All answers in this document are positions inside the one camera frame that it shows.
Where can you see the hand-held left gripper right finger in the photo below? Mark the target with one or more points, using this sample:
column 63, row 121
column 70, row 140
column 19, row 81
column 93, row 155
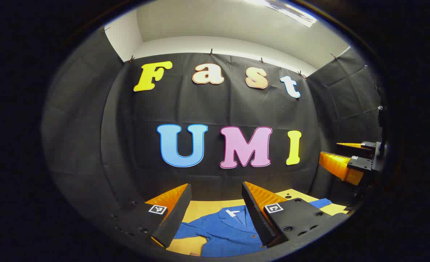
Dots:
column 255, row 214

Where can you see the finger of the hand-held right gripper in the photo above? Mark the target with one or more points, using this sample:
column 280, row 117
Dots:
column 337, row 165
column 349, row 145

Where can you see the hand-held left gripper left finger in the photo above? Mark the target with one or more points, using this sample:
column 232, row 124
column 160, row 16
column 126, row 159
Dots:
column 176, row 211

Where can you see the blue shirt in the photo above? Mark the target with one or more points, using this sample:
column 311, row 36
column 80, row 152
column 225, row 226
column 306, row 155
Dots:
column 222, row 229

